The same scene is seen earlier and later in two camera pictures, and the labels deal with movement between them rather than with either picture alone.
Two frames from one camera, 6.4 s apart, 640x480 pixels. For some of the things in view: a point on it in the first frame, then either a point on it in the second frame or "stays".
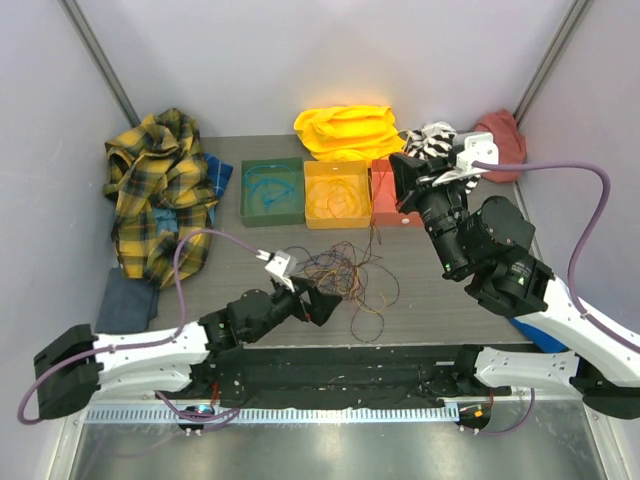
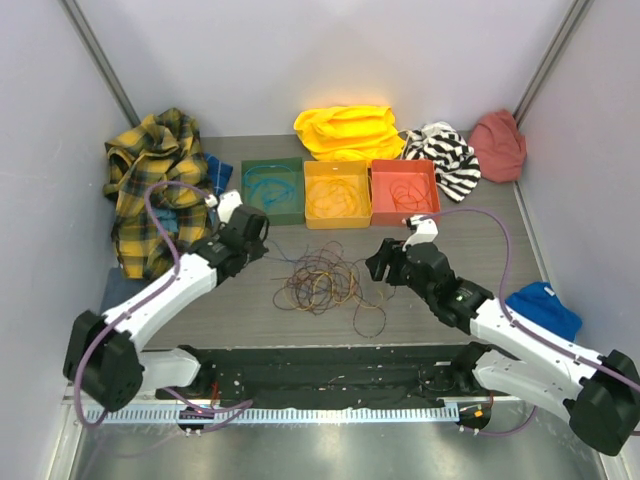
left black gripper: (319, 306) to (258, 249)
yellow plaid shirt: (157, 180) stays
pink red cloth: (510, 143) stays
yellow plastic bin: (337, 194) stays
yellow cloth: (350, 132) stays
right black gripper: (414, 180) to (378, 264)
